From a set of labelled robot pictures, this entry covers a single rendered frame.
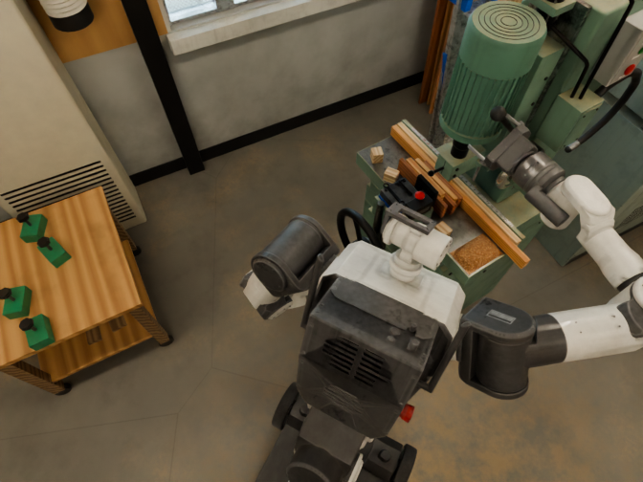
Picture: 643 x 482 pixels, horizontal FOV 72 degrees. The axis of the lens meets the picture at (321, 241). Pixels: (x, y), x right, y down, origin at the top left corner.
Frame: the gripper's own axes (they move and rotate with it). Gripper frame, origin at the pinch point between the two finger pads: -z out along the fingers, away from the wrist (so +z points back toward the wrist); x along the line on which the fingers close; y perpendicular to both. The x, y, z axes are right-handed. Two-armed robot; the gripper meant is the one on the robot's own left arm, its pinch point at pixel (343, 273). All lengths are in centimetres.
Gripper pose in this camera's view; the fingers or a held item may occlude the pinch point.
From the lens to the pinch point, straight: 156.3
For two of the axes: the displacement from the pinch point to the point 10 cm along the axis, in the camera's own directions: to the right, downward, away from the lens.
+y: 2.8, -8.4, -4.7
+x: 6.2, 5.3, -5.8
